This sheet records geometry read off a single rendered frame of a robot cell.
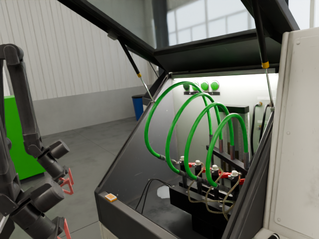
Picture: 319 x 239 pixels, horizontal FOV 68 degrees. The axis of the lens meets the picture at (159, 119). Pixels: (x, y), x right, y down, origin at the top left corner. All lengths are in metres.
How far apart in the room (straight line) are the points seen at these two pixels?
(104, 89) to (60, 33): 1.95
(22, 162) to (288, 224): 3.73
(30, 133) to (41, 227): 0.46
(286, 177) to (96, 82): 7.11
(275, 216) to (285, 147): 0.21
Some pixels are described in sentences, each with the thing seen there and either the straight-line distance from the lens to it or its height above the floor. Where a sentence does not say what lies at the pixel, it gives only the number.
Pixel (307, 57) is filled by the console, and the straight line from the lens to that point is 0.78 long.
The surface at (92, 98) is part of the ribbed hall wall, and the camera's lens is 7.52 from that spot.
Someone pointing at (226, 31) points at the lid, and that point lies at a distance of 0.92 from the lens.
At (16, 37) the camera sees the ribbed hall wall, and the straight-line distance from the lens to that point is 7.27.
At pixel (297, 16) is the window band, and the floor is 2.14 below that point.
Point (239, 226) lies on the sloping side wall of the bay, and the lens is 0.73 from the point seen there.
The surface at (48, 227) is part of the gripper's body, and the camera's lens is 0.73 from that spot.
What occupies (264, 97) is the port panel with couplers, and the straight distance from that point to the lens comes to 1.04.
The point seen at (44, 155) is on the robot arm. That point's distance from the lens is 1.10.
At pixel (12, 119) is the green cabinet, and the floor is 0.99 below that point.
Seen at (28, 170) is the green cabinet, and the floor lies 0.18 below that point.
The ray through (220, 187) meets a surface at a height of 1.10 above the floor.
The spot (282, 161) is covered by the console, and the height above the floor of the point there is 1.18.
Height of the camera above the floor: 1.48
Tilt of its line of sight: 12 degrees down
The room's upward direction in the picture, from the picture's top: 6 degrees counter-clockwise
